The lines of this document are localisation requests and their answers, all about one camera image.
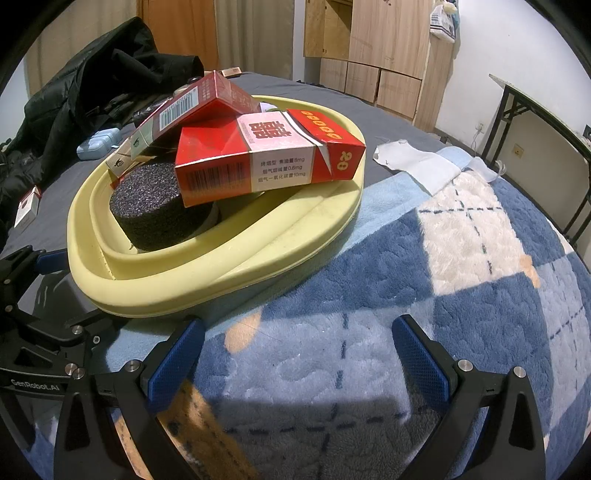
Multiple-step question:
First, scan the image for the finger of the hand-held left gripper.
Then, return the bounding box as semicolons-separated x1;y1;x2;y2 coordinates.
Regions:
0;247;69;319
0;313;127;376

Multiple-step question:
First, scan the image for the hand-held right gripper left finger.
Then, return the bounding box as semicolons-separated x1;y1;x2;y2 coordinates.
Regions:
54;316;207;480

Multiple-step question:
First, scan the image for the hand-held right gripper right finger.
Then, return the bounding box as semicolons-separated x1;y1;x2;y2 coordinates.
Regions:
392;315;548;480

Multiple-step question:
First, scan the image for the pale yellow plastic tray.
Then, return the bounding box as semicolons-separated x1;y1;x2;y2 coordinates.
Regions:
67;95;368;318

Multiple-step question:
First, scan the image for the black foam disc white band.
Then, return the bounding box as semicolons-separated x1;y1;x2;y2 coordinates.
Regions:
109;161;220;252

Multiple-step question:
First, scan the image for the red box with white side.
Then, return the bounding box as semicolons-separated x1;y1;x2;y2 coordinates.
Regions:
174;109;367;208

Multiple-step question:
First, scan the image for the red box with silver flap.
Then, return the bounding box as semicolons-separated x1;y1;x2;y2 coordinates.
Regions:
106;71;262;176

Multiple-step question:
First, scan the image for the small red white box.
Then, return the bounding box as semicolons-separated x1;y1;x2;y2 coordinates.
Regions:
14;186;43;229

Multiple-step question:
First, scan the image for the blue white checked blanket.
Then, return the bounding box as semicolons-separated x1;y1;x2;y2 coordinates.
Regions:
0;148;591;480

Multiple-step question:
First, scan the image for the light blue case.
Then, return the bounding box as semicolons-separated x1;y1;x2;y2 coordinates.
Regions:
76;128;121;161

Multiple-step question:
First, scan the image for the black jacket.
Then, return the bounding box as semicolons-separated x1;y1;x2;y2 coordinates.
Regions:
0;17;206;241

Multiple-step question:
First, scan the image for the white cloth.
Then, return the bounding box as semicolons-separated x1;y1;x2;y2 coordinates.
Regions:
373;138;502;195

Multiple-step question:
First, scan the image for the beige curtain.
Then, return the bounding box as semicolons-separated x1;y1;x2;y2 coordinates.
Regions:
25;0;296;88

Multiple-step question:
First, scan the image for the orange wooden door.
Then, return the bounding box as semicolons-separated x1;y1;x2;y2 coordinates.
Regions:
137;0;218;75

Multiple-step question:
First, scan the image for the black folding table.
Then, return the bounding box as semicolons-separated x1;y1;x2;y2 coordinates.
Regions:
488;74;591;241

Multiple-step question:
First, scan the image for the wooden wardrobe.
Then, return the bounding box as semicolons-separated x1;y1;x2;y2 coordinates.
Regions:
303;0;458;130

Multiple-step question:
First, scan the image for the white bag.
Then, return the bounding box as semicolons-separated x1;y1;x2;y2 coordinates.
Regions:
429;0;460;42

